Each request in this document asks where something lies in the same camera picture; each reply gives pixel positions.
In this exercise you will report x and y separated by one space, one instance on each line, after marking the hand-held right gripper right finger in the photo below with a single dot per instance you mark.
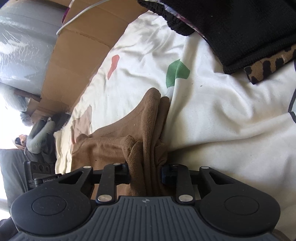
165 172

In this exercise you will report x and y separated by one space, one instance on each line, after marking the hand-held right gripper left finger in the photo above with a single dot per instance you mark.
122 171

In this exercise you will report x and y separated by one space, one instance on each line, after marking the brown printed t-shirt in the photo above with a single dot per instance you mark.
129 139

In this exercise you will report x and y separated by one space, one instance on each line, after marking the black knit garment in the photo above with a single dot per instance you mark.
231 30

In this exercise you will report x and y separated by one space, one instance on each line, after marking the dark grey blanket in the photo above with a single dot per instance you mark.
13 171

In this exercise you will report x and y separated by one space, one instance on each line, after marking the grey neck pillow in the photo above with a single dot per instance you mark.
39 139

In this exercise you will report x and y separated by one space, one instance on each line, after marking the small plush toy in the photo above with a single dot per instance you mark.
19 141

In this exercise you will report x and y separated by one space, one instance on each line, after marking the cream bear print bed sheet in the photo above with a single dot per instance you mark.
208 111

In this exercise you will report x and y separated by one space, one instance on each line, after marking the flattened cardboard sheet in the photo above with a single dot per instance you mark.
76 58

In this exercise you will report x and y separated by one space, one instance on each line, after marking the leopard print garment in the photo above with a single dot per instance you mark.
270 66

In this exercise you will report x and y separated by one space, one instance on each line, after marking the purple packet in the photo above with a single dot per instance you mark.
65 15

